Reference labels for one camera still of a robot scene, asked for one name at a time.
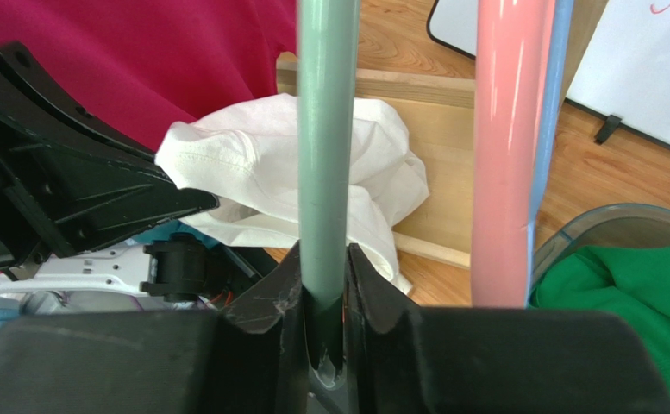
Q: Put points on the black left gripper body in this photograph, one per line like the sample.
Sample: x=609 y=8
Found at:
x=70 y=183

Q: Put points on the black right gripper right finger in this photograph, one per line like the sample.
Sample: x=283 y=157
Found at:
x=406 y=358

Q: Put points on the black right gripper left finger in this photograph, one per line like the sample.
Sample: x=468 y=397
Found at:
x=247 y=358

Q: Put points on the magenta t shirt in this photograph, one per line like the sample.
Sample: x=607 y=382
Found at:
x=143 y=65

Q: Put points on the white t shirt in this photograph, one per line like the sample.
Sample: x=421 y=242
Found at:
x=247 y=156

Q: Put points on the green t shirt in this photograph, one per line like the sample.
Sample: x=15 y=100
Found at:
x=630 y=282

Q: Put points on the pale green hanger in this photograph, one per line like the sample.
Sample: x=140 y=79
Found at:
x=327 y=54

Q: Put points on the pink hanger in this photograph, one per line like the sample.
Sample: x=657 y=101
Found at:
x=512 y=48

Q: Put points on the light blue wire hanger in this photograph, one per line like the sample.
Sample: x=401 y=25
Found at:
x=556 y=52

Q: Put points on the light blue t shirt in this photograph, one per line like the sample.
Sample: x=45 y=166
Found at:
x=168 y=232

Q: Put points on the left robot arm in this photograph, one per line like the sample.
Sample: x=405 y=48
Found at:
x=186 y=274

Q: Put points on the wooden clothes rack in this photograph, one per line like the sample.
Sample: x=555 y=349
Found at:
x=431 y=87

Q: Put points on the clear blue plastic tub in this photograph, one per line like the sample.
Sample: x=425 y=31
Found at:
x=614 y=225

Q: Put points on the white board with red writing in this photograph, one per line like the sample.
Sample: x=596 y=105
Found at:
x=625 y=71

